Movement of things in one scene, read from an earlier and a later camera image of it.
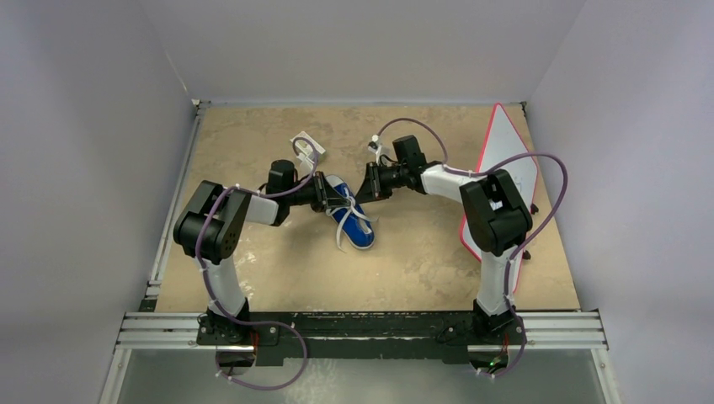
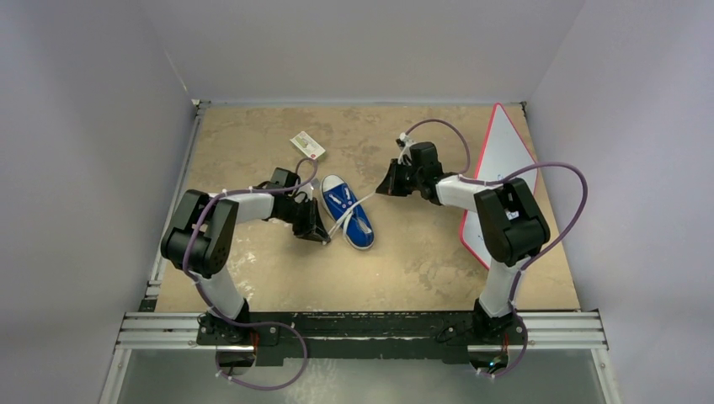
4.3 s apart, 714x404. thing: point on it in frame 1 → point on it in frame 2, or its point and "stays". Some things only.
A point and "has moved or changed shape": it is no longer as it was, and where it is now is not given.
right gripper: (375, 181) → (403, 177)
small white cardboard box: (306, 146) stays
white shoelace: (351, 208) has moved or changed shape
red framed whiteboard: (504, 149) stays
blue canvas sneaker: (351, 220) stays
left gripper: (325, 197) → (311, 228)
